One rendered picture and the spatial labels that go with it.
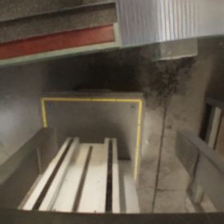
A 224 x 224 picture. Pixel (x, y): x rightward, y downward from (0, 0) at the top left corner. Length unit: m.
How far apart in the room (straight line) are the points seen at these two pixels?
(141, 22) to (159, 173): 1.47
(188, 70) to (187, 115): 0.39
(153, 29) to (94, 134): 0.79
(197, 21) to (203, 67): 0.98
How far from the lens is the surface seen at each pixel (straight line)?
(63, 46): 0.54
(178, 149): 0.17
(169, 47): 0.65
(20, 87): 1.55
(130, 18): 0.51
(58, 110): 1.10
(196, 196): 1.80
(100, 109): 1.04
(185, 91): 1.48
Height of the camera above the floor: 1.32
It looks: 73 degrees down
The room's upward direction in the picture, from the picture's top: 179 degrees counter-clockwise
